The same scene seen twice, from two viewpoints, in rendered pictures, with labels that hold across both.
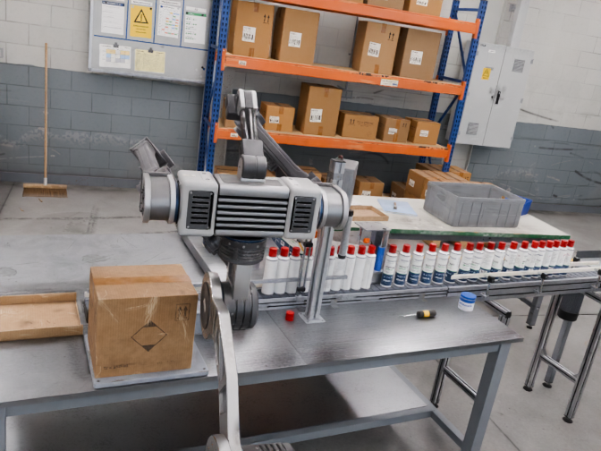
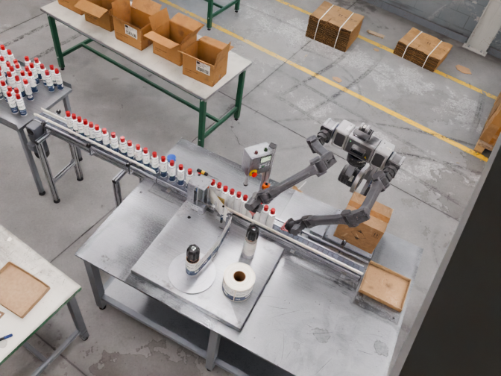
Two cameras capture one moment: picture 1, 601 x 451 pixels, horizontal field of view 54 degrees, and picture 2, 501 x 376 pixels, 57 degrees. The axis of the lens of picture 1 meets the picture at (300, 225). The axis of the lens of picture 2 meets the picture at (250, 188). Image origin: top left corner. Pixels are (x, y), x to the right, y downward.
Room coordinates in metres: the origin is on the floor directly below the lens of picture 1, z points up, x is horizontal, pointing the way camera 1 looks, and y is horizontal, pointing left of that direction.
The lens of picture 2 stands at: (3.77, 1.38, 3.58)
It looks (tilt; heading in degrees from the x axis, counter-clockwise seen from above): 50 degrees down; 226
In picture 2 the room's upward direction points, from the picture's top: 11 degrees clockwise
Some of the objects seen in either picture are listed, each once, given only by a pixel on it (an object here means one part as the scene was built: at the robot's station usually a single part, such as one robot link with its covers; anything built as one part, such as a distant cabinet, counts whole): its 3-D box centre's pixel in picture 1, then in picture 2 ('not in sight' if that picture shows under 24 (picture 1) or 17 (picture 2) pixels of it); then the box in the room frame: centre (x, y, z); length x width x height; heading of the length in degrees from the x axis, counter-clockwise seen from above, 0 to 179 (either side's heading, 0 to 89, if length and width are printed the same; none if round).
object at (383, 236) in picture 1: (368, 252); (200, 192); (2.58, -0.33, 1.01); 0.14 x 0.13 x 0.26; 117
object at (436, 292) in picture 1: (288, 297); (256, 222); (2.30, 0.00, 0.85); 1.65 x 0.11 x 0.05; 117
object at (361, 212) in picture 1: (359, 212); (16, 289); (3.88, -0.38, 0.82); 0.34 x 0.24 x 0.03; 116
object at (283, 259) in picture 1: (282, 270); (264, 215); (2.28, 0.05, 0.98); 0.05 x 0.05 x 0.20
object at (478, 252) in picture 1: (476, 261); (139, 154); (2.77, -0.89, 0.98); 0.05 x 0.05 x 0.20
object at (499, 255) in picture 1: (497, 260); (123, 147); (2.83, -1.02, 0.98); 0.05 x 0.05 x 0.20
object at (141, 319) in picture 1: (140, 317); (362, 222); (1.71, 0.47, 0.99); 0.30 x 0.24 x 0.27; 117
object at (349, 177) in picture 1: (340, 186); (257, 160); (2.28, -0.13, 1.38); 0.17 x 0.10 x 0.19; 172
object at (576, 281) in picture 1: (510, 344); (103, 177); (2.95, -1.25, 0.47); 1.17 x 0.38 x 0.94; 117
